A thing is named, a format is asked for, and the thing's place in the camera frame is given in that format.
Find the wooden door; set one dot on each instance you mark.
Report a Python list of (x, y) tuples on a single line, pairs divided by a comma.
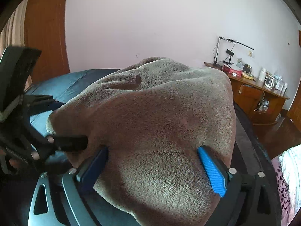
[(295, 110)]

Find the clear plastic container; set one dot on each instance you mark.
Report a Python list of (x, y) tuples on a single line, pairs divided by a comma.
[(281, 86)]

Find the black desk lamp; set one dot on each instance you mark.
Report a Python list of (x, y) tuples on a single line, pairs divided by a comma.
[(218, 49)]

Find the row of small bottles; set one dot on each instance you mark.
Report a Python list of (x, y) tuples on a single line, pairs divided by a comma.
[(262, 106)]

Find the phone on stand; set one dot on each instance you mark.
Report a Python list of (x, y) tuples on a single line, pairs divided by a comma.
[(229, 52)]

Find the floral striped bed sheet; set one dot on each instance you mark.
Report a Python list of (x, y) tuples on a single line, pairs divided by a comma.
[(284, 193)]

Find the pale green cup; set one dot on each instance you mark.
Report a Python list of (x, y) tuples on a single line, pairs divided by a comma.
[(239, 62)]

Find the beige curtain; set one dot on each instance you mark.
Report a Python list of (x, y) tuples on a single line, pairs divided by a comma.
[(16, 28)]

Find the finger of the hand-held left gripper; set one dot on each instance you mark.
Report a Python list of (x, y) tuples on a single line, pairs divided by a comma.
[(70, 143), (40, 102)]

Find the wooden desk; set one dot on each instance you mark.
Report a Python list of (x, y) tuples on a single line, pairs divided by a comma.
[(275, 103)]

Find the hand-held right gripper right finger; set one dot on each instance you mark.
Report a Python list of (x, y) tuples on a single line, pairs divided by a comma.
[(211, 171)]

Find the red box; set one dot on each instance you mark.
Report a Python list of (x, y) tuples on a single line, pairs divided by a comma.
[(231, 71)]

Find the brown fleece garment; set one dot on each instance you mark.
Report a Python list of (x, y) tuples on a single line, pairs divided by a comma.
[(152, 122)]

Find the white thermos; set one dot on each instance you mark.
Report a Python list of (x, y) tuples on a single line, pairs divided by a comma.
[(262, 75)]

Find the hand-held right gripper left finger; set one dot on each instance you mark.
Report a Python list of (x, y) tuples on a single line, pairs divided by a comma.
[(94, 167)]

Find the yellow box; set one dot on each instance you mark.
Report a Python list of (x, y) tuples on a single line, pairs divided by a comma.
[(248, 76)]

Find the white electric kettle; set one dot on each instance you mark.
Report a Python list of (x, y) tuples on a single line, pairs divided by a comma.
[(270, 82)]

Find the person's left hand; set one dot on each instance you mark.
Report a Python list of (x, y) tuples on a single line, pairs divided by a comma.
[(14, 163)]

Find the person's dark clothing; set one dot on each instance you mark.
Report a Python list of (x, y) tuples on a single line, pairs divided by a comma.
[(14, 204)]

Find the brown wooden panel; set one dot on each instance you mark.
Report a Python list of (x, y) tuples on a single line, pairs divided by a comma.
[(47, 33)]

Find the white wall socket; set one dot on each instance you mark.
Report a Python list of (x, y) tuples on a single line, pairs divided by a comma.
[(251, 54)]

